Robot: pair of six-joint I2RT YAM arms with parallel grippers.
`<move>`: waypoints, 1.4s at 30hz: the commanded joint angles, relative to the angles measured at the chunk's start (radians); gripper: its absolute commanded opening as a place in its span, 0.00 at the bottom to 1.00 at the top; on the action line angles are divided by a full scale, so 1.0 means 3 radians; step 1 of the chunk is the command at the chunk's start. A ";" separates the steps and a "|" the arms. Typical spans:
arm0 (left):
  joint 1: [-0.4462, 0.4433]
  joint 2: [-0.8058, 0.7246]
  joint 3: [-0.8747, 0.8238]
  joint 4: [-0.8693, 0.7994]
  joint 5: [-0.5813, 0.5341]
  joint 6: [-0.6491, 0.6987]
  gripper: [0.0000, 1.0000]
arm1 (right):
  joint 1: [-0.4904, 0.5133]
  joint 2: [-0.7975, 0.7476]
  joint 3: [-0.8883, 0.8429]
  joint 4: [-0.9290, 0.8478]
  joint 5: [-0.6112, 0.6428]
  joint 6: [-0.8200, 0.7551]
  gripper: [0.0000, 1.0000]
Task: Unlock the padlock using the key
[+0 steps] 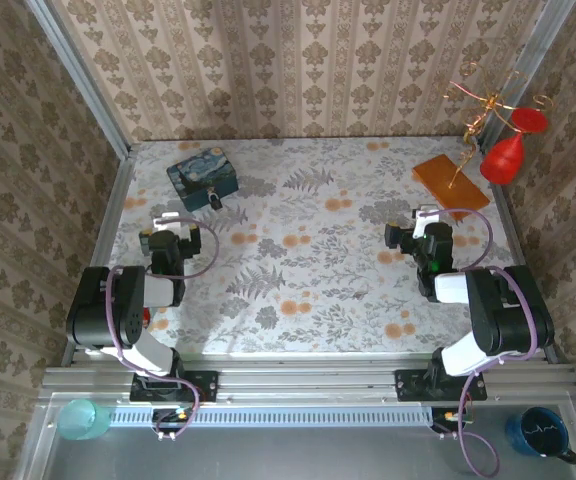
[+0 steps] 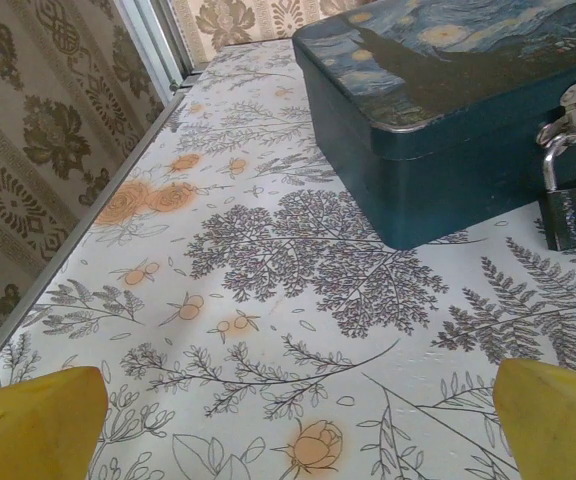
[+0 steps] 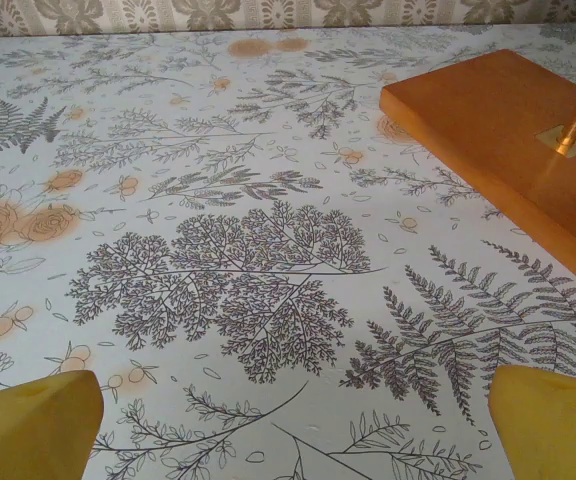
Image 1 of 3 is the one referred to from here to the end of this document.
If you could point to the starry night painted box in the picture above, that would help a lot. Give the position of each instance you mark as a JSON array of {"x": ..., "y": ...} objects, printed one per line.
[{"x": 203, "y": 172}]

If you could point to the teal plastic cup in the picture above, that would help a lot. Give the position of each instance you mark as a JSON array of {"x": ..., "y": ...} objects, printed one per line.
[{"x": 80, "y": 419}]

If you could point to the red wine glass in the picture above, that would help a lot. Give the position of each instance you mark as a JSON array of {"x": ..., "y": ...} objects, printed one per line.
[{"x": 500, "y": 160}]

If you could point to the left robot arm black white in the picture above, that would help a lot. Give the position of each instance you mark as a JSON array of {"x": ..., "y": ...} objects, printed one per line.
[{"x": 93, "y": 310}]

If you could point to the aluminium side rail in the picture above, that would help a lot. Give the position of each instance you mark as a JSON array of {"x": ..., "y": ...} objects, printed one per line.
[
  {"x": 110, "y": 225},
  {"x": 515, "y": 235}
]

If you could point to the aluminium front rail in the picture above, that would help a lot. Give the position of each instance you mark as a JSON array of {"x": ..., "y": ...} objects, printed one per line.
[{"x": 308, "y": 382}]

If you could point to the floral table cloth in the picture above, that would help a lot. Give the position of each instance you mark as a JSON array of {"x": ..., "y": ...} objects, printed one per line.
[{"x": 348, "y": 165}]

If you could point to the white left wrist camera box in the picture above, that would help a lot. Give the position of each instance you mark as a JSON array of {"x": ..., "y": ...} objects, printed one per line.
[{"x": 170, "y": 222}]

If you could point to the grey metal tray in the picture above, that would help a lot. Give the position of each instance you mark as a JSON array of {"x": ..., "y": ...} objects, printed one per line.
[{"x": 293, "y": 452}]

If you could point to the aluminium frame post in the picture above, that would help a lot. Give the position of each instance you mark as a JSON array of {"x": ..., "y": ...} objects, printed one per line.
[
  {"x": 523, "y": 65},
  {"x": 80, "y": 80}
]

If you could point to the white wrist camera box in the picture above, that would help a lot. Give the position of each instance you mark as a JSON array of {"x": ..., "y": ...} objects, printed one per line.
[
  {"x": 170, "y": 222},
  {"x": 424, "y": 220}
]

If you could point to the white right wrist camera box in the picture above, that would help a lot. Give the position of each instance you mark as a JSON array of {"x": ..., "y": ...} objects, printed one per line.
[{"x": 424, "y": 220}]

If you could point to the black connector board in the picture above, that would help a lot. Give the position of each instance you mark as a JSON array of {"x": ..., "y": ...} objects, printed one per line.
[
  {"x": 450, "y": 417},
  {"x": 173, "y": 416}
]

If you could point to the dark blue mug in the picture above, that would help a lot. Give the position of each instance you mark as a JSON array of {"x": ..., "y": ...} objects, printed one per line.
[{"x": 535, "y": 432}]

